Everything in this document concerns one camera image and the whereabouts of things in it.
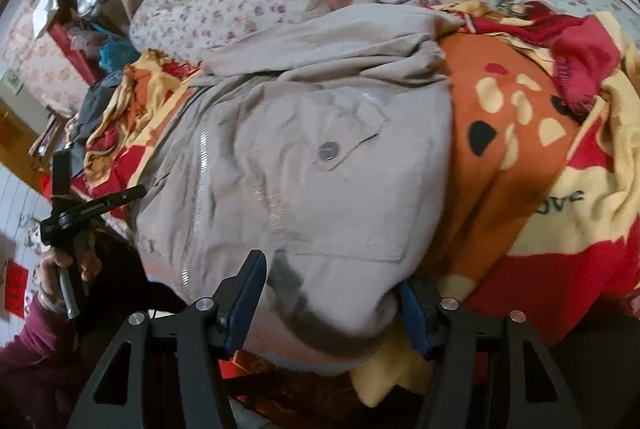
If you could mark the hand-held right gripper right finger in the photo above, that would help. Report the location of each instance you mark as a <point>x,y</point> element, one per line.
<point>411,311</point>

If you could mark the wall socket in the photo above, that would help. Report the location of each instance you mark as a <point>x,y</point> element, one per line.
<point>12,82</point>

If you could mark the person's left forearm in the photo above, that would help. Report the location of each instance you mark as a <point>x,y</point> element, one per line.
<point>35,344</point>

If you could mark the red cabinet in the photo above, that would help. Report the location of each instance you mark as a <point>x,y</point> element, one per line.
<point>67,44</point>

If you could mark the blue cloth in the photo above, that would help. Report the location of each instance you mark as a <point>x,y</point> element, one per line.
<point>117,54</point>

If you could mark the dark striped garment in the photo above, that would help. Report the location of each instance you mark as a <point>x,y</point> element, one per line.
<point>95,104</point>

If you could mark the orange red yellow printed blanket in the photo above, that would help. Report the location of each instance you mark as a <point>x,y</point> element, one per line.
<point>525,169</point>

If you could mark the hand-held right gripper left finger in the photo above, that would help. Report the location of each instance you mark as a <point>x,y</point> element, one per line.
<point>245,296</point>

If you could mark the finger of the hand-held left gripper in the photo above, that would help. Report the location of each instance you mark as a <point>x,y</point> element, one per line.
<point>117,199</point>

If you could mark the red paper wall sticker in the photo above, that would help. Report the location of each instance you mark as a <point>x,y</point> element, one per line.
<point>14,286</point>

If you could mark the red fringed cloth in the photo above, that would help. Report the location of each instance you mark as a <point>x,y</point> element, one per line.
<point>575,44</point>

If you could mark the person's left hand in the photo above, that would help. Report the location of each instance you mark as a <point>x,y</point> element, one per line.
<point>47,271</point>

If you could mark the floral curtain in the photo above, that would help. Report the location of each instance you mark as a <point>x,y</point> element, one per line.
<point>40,59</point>

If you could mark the beige jacket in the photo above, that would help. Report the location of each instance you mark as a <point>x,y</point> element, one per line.
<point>300,149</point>

